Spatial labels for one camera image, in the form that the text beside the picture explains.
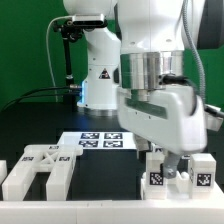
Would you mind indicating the white marker base plate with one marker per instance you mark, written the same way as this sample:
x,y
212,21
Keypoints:
x,y
99,140

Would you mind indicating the white block at left edge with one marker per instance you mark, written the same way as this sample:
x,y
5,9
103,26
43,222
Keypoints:
x,y
3,170

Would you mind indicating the white chair back frame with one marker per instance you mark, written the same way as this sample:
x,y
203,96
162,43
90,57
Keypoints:
x,y
56,160

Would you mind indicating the white obstacle wall frame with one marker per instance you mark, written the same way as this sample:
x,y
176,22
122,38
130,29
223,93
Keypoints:
x,y
171,211

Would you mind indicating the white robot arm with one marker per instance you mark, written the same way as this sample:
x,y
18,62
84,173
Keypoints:
x,y
135,50

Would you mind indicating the black camera on stand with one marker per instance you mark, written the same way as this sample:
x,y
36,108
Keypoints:
x,y
73,27

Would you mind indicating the black camera stand pole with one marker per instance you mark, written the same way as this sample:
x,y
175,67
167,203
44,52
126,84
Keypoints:
x,y
70,98

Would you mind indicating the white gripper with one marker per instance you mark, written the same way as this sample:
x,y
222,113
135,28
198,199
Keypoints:
x,y
170,119

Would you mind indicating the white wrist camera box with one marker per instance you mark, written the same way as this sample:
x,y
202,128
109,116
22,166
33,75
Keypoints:
x,y
213,118

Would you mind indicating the white chair seat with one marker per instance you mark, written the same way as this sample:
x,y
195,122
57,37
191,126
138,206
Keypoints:
x,y
177,189

